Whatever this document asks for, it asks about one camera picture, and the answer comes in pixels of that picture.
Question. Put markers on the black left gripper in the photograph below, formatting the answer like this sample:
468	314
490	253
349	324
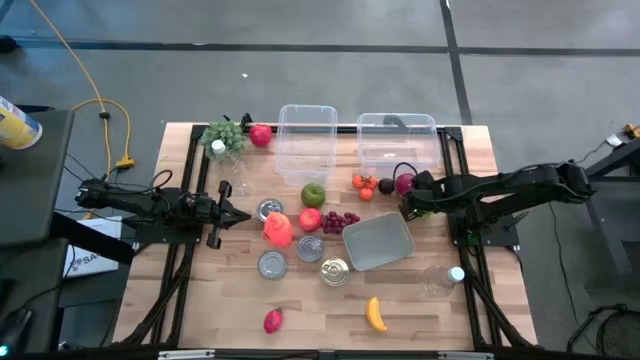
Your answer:
207	215

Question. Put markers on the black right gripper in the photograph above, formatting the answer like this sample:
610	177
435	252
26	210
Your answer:
426	192

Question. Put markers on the small silver tin can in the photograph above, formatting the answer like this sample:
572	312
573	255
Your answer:
270	210

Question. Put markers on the orange plastic bottle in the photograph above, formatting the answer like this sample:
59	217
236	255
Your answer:
277	231

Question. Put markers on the blue yellow label tin can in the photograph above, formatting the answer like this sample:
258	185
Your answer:
272	265

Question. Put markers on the clear bottle white cap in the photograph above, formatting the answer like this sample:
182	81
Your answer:
218	146
455	274

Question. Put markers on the purple grape bunch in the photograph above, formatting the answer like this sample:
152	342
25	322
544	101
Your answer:
335	222

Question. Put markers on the red apple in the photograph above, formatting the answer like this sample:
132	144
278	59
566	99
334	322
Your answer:
310	220

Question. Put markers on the green label tin can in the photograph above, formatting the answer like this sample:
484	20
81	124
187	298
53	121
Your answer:
310	249

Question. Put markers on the gold lid tuna can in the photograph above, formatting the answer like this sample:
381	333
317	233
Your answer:
335	271

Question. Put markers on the yellow banana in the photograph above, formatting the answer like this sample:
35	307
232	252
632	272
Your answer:
374	315

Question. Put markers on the magenta oval fruit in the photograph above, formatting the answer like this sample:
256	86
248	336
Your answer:
273	321

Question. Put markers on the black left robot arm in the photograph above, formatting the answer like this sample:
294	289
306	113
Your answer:
130	202

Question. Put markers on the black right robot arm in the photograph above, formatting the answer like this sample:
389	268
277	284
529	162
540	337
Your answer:
500	187

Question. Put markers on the red onion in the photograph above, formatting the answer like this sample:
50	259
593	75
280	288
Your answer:
403	185

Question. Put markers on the dark round plum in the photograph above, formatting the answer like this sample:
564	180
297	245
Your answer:
386	186

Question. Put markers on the orange tomato cluster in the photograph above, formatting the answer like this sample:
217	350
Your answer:
366	193

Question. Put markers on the clear plastic bin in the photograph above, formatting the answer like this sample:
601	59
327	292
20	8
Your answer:
400	150
305	150

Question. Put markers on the small green potted plant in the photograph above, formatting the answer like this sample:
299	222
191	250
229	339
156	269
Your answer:
227	134

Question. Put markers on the red pomegranate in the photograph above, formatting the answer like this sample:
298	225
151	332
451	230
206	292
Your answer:
260	135

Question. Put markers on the white printed box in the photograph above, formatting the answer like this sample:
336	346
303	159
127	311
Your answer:
92	260

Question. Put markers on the black side desk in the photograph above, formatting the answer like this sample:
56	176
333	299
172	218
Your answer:
30	190

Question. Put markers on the black lower shelf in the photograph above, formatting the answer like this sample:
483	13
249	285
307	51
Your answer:
30	290

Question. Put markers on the white paper tag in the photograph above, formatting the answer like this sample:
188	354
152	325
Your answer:
614	140

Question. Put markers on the black metal side table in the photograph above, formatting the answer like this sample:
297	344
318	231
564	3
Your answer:
625	152

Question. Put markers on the yellow white canister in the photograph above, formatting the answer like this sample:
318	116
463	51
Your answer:
17	127

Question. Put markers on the small yellow tool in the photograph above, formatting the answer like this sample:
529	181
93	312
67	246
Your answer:
632	131

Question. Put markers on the black mesh basket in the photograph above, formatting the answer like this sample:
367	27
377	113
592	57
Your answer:
622	337

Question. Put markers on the black aluminium table frame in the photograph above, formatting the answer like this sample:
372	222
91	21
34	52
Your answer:
452	133

